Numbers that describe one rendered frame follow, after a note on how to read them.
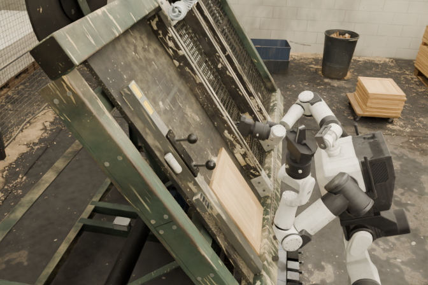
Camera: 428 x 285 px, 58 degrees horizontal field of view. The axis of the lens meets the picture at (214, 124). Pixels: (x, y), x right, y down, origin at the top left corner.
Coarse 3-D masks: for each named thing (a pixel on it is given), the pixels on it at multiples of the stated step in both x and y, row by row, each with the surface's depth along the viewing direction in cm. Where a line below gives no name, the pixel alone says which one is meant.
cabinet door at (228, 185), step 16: (224, 160) 180; (224, 176) 174; (240, 176) 189; (224, 192) 167; (240, 192) 182; (224, 208) 162; (240, 208) 175; (256, 208) 191; (240, 224) 168; (256, 224) 183; (256, 240) 175
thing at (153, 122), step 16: (128, 96) 132; (144, 96) 136; (144, 112) 134; (160, 128) 138; (160, 144) 140; (176, 160) 142; (192, 176) 144; (208, 192) 149; (224, 224) 153; (240, 240) 157; (256, 256) 164; (256, 272) 163
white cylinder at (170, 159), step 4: (164, 156) 139; (168, 156) 138; (172, 156) 139; (168, 160) 138; (172, 160) 138; (172, 164) 139; (176, 164) 140; (172, 168) 140; (176, 168) 140; (180, 168) 141; (176, 172) 140
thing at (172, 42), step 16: (160, 0) 166; (192, 0) 168; (160, 16) 169; (160, 32) 173; (176, 32) 177; (176, 48) 175; (176, 64) 179; (192, 64) 179; (192, 80) 181; (208, 96) 184; (208, 112) 188; (224, 112) 191; (224, 128) 191; (240, 144) 194; (256, 160) 202; (256, 176) 201; (272, 192) 204
